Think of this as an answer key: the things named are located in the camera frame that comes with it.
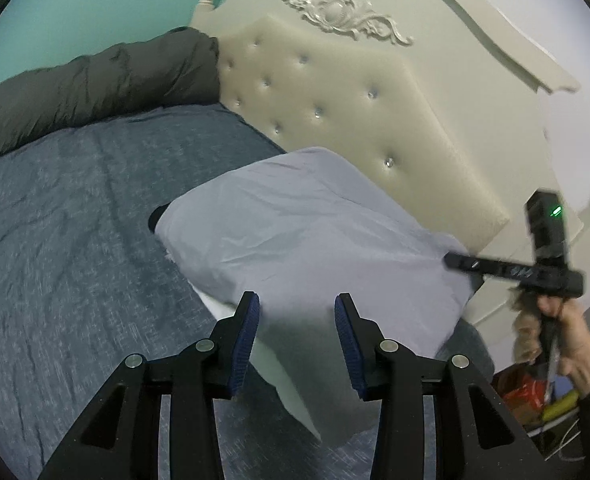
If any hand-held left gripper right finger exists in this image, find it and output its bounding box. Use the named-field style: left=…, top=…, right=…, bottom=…
left=334, top=292, right=550, bottom=480

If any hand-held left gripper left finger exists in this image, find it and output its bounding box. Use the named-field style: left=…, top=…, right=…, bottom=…
left=38, top=291, right=261, bottom=480

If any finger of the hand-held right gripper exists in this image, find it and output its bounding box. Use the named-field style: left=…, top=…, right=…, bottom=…
left=443, top=251, right=492, bottom=276

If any light grey jacket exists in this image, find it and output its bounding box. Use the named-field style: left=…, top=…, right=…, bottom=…
left=147, top=146, right=476, bottom=361

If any person's right hand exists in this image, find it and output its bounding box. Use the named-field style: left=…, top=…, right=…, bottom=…
left=535, top=294, right=590, bottom=396

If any white folded t-shirt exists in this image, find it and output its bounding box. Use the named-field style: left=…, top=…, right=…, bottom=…
left=195, top=290, right=336, bottom=443

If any yellow green tube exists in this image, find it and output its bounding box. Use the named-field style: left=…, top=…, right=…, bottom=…
left=540, top=390, right=580, bottom=421

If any cream tufted headboard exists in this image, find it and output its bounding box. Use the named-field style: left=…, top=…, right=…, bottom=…
left=190, top=0, right=590, bottom=341

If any dark grey rolled duvet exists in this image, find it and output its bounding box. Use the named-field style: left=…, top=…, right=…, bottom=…
left=0, top=26, right=221, bottom=161

